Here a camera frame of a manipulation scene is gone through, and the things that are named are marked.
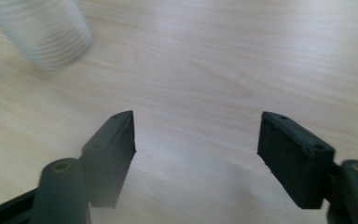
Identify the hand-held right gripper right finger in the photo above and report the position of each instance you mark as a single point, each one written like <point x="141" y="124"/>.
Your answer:
<point x="295" y="161"/>

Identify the stack of clear plastic cups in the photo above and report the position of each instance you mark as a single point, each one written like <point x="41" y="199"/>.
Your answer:
<point x="43" y="31"/>

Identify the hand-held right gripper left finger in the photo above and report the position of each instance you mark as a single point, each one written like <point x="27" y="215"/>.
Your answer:
<point x="112" y="155"/>

